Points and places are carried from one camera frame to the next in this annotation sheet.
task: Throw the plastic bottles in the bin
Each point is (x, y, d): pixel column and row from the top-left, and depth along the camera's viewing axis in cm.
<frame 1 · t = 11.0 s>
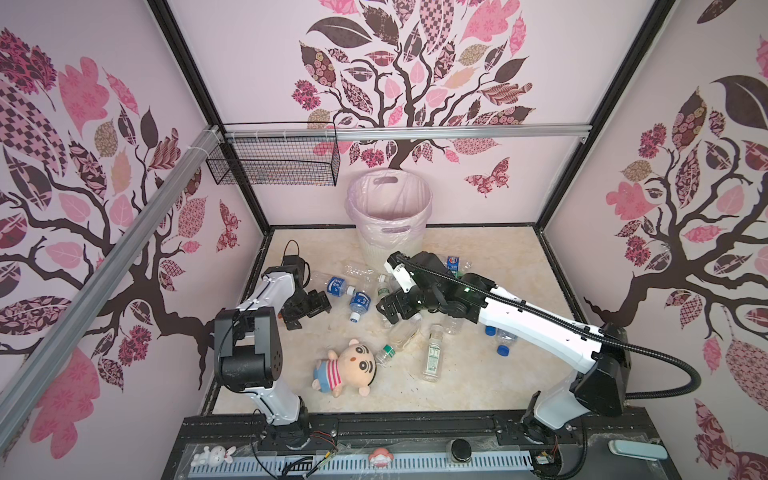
left hand: (316, 318, 90), fingers open
right hand: (389, 295, 74), fingers open
white ribbed trash bin: (376, 248, 89), point 21 cm above the table
cartoon boy plush doll: (354, 367, 79), point 8 cm above the table
clear bottle green label: (432, 368, 81), point 6 cm above the table
blue label clear bottle: (333, 285, 97), point 7 cm above the table
blue cap small bottle: (360, 302, 94), point 6 cm above the table
clear bottle green cap: (388, 352, 85), point 4 cm above the table
tall clear bottle: (402, 331, 91), point 2 cm above the table
crushed clear plastic bottle: (353, 270, 106), point 3 cm above the table

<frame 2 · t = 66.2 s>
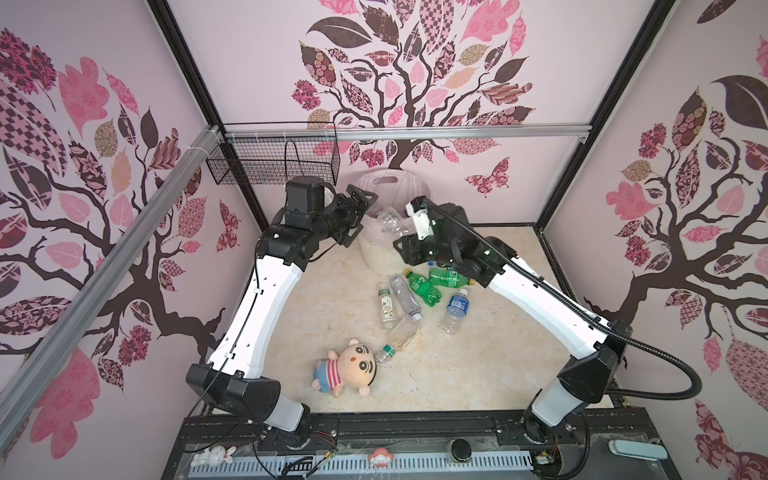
left hand: (374, 212, 68), fingers open
right hand: (404, 235, 72), fingers open
green white label bottle: (388, 308, 92), point 6 cm above the table
green plastic bottle: (428, 291, 100), point 3 cm above the table
green bottle yellow cap: (440, 283, 105), on the table
blue label water bottle: (456, 310, 93), point 5 cm above the table
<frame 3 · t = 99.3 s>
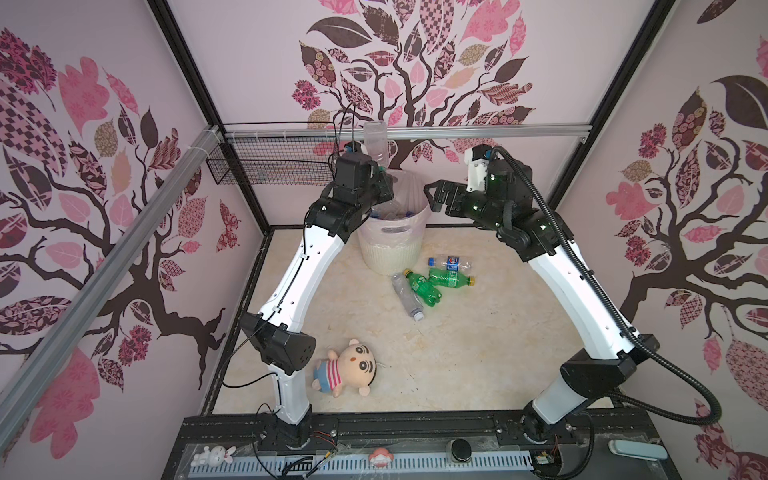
left hand: (386, 182, 73), fingers open
right hand: (443, 184, 65), fingers open
small blue label bottle: (451, 263, 105), point 5 cm above the table
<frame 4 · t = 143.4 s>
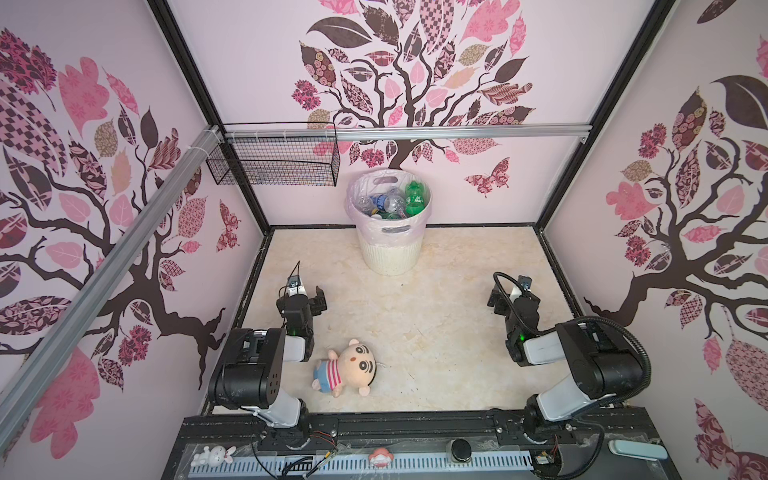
left hand: (304, 292, 94), fingers open
right hand: (513, 285, 92), fingers open
green bottle yellow cap: (414, 198, 92), point 29 cm above the table
